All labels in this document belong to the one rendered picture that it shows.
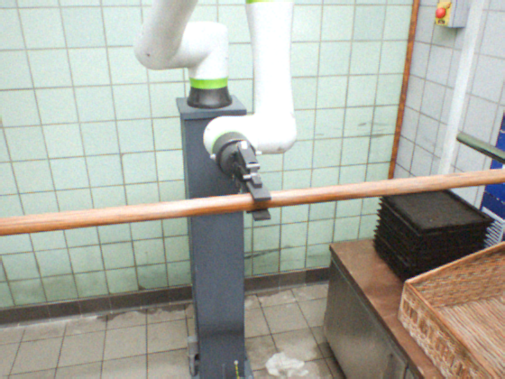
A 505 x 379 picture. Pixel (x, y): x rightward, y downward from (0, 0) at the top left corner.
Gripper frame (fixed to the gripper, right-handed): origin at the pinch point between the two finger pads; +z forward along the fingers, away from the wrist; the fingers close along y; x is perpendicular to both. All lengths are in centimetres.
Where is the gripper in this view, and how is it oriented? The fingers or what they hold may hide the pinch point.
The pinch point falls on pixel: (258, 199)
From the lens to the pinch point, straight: 76.7
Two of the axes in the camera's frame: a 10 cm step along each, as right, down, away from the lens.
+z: 2.2, 4.2, -8.8
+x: -9.8, 0.9, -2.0
